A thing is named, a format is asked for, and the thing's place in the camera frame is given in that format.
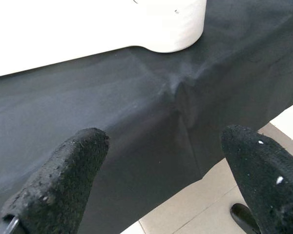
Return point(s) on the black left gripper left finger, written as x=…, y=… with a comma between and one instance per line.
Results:
x=61, y=180

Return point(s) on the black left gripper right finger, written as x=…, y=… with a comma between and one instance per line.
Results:
x=266, y=182

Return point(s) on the silver robot left leg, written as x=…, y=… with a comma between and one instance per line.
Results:
x=244, y=218

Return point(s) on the black table cloth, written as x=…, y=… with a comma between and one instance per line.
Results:
x=149, y=109

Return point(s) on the white plastic table top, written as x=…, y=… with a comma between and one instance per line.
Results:
x=88, y=29

